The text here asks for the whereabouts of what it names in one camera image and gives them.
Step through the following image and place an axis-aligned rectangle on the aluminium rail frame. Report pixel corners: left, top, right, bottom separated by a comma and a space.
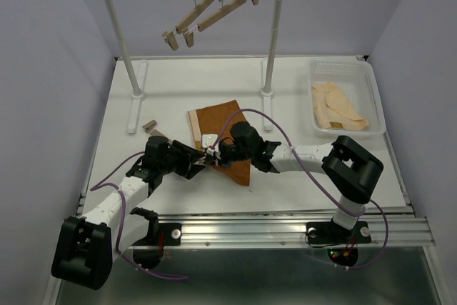
42, 208, 447, 305

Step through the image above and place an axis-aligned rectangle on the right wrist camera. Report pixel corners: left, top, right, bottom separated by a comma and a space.
201, 134, 219, 155

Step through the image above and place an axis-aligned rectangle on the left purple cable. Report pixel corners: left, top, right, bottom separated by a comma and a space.
89, 151, 189, 281

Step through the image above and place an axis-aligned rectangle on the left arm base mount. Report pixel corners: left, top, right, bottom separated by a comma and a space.
119, 207, 183, 271

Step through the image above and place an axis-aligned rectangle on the white clothes rack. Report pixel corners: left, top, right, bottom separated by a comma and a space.
104, 0, 283, 135

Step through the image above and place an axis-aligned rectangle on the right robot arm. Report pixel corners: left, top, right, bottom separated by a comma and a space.
201, 121, 384, 241

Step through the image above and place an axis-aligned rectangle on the wooden clip hanger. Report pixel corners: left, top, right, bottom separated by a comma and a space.
162, 0, 224, 51
142, 120, 170, 141
189, 0, 259, 32

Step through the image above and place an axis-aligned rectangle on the brown underwear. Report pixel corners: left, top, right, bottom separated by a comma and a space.
187, 99, 253, 187

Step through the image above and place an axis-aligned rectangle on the cream underwear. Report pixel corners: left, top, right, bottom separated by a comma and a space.
311, 82, 369, 131

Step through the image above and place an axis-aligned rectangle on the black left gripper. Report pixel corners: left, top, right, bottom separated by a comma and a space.
159, 139, 207, 179

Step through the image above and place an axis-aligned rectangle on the white plastic laundry basket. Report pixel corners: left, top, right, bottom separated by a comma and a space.
308, 60, 386, 139

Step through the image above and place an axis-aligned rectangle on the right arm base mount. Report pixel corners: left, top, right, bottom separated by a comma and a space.
305, 221, 372, 267

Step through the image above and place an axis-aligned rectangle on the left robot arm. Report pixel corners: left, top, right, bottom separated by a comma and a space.
51, 136, 206, 290

